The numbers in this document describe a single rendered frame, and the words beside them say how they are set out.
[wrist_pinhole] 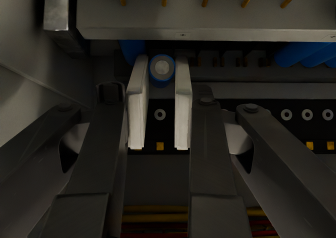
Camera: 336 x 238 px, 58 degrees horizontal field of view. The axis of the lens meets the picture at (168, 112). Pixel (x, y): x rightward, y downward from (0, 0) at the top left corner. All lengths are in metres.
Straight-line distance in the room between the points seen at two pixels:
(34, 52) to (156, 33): 0.06
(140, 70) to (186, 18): 0.04
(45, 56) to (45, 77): 0.01
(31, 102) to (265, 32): 0.13
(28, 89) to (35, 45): 0.02
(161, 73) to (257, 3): 0.07
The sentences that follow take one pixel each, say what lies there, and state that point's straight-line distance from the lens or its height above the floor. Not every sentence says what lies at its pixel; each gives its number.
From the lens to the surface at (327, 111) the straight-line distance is 0.33.
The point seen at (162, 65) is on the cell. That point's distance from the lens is 0.19.
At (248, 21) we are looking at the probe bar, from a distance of 0.17.
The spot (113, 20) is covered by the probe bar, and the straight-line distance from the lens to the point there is 0.16.
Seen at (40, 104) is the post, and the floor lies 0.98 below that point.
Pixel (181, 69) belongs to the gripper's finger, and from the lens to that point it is 0.17.
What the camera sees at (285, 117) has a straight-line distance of 0.32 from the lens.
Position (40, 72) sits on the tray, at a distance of 0.17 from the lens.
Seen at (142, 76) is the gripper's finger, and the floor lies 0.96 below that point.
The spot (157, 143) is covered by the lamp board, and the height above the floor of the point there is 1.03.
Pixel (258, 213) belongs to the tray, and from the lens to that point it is 0.29.
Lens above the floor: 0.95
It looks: 10 degrees up
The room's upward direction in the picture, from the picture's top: 179 degrees counter-clockwise
